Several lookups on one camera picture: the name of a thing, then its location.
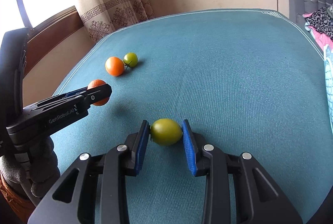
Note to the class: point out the pile of clothes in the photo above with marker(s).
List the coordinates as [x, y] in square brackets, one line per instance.
[319, 24]

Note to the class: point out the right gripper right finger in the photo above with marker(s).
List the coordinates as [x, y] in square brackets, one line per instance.
[259, 199]

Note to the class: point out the grey gloved left hand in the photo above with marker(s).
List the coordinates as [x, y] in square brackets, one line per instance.
[32, 174]

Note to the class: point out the rough orange tangerine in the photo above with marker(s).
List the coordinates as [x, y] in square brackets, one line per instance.
[98, 92]

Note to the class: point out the brown wooden window sill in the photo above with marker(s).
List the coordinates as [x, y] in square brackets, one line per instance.
[49, 34]

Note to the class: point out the light blue lattice basket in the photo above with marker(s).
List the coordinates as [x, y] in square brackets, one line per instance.
[328, 71]

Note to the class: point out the green oval fruit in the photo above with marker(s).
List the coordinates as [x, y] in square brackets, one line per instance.
[165, 132]

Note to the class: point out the grey upholstered headboard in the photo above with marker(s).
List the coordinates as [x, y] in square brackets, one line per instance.
[297, 8]

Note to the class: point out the small green tomato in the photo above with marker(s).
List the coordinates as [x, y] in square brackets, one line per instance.
[130, 59]

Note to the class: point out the teal tablecloth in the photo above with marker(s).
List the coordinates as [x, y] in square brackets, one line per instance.
[247, 80]

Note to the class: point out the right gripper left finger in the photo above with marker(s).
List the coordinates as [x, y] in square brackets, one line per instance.
[72, 197]

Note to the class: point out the smooth orange oval fruit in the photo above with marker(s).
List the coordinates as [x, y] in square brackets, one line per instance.
[114, 66]

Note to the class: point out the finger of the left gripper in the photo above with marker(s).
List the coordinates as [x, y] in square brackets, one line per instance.
[71, 93]
[84, 101]

